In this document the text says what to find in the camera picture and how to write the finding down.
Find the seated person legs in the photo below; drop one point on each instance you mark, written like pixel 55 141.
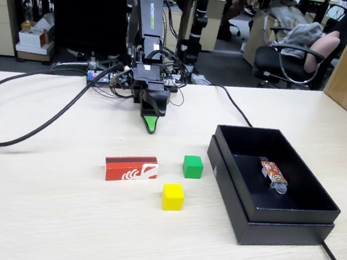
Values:
pixel 232 14

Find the yellow cube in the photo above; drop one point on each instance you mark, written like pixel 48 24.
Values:
pixel 172 197

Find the black articulated pole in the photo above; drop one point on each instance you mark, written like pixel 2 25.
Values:
pixel 198 23

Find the gray cloth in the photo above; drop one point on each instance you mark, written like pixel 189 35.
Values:
pixel 303 35

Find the green cube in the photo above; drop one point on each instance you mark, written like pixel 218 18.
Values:
pixel 192 168

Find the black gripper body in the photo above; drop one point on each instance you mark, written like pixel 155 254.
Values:
pixel 156 87

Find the beige drawer pedestal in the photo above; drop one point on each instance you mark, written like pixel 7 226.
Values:
pixel 177 17

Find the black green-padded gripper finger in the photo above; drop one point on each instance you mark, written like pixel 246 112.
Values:
pixel 151 124

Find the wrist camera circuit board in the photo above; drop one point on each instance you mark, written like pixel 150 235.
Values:
pixel 121 80

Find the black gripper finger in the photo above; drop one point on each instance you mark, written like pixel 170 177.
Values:
pixel 159 101

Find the white carton with red side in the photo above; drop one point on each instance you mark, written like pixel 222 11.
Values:
pixel 30 37

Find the open black box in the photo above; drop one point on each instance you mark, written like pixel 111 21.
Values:
pixel 276 217

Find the flat white carton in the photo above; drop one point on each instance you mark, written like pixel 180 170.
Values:
pixel 33 49

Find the open white carton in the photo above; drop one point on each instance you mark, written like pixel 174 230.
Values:
pixel 46 23

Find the black office chair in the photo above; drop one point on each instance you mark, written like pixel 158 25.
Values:
pixel 268 57

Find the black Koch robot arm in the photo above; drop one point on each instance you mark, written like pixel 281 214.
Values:
pixel 149 11

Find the pink cushion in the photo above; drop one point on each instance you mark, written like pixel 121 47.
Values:
pixel 324 46

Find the black monitor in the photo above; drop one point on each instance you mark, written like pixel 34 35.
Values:
pixel 90 10

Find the silver metal stand base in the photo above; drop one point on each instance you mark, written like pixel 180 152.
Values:
pixel 91 63

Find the electronics board with blue connectors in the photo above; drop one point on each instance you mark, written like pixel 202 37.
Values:
pixel 93 77

